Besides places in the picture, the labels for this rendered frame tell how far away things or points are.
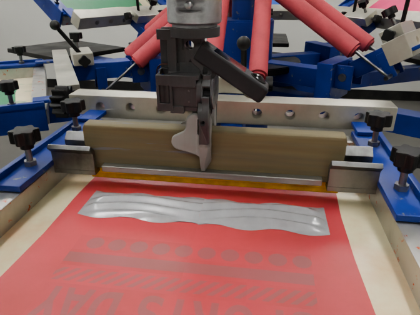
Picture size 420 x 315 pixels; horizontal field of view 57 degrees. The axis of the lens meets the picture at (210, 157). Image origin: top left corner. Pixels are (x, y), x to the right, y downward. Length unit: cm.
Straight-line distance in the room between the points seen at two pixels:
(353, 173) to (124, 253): 34
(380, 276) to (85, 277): 34
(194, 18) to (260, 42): 56
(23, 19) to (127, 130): 500
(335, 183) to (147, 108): 44
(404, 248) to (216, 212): 24
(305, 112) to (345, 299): 45
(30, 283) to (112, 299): 10
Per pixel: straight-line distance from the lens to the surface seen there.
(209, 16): 54
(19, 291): 49
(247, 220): 55
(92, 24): 163
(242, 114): 81
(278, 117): 81
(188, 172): 60
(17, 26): 564
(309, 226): 55
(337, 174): 60
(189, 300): 44
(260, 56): 104
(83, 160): 65
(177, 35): 54
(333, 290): 47
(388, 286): 50
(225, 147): 59
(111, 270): 49
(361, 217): 60
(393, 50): 92
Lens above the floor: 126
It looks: 24 degrees down
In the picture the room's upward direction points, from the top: straight up
